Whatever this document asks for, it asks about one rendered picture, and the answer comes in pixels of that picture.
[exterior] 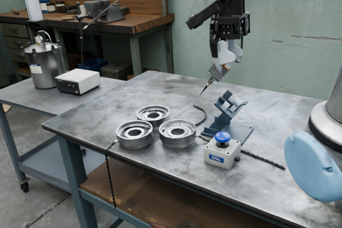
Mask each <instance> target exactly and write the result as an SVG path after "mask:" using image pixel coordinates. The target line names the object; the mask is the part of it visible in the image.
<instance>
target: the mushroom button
mask: <svg viewBox="0 0 342 228"><path fill-rule="evenodd" d="M215 140H216V141H218V142H220V144H222V145H223V144H225V143H226V142H228V141H230V140H231V136H230V134H229V133H227V132H217V133H216V134H215Z"/></svg>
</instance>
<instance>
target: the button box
mask: <svg viewBox="0 0 342 228"><path fill-rule="evenodd" d="M240 155H241V141H237V140H234V139H231V140H230V141H228V142H225V144H223V145H222V144H220V142H218V141H216V140H215V137H213V138H212V140H211V141H210V142H209V143H208V144H207V145H206V146H205V147H204V163H207V164H210V165H213V166H216V167H219V168H222V169H226V170H229V171H230V169H231V168H232V167H233V165H234V164H235V163H236V161H237V162H239V161H240Z"/></svg>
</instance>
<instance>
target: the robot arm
mask: <svg viewBox="0 0 342 228"><path fill-rule="evenodd" d="M210 17H211V21H210V30H209V32H210V39H209V42H210V49H211V55H212V58H213V61H214V63H215V66H216V68H217V70H218V72H219V73H220V74H222V65H223V64H227V65H229V63H232V62H234V61H235V60H236V58H237V57H240V56H242V55H243V50H242V49H241V48H239V47H237V46H236V45H235V39H241V36H246V35H248V33H250V13H247V12H245V0H216V1H215V2H213V3H212V4H211V5H209V6H207V7H206V8H205V9H203V10H202V11H200V12H199V13H197V14H195V15H192V16H191V17H190V18H189V20H188V21H187V22H186V24H187V25H188V27H189V29H190V30H191V29H196V28H198V27H200V26H201V25H202V24H203V22H204V21H206V20H207V19H209V18H210ZM219 39H220V41H219ZM284 157H285V160H286V163H287V166H288V168H289V171H290V173H291V175H292V177H293V178H294V180H295V182H296V183H297V184H298V186H299V187H300V188H301V189H302V190H303V191H304V192H305V193H306V194H307V195H308V196H310V197H311V198H313V199H315V200H317V201H320V202H323V203H330V202H334V203H335V205H336V207H337V209H338V211H339V212H340V214H341V215H342V62H341V65H340V67H339V70H338V73H337V75H336V78H335V81H334V83H333V86H332V89H331V91H330V94H329V97H328V99H327V101H324V102H321V103H319V104H317V105H316V106H315V107H314V108H313V109H312V111H311V114H310V117H309V119H308V122H307V125H306V127H305V129H304V130H302V131H300V130H298V131H295V132H294V133H292V134H290V135H289V136H288V137H287V138H286V140H285V143H284Z"/></svg>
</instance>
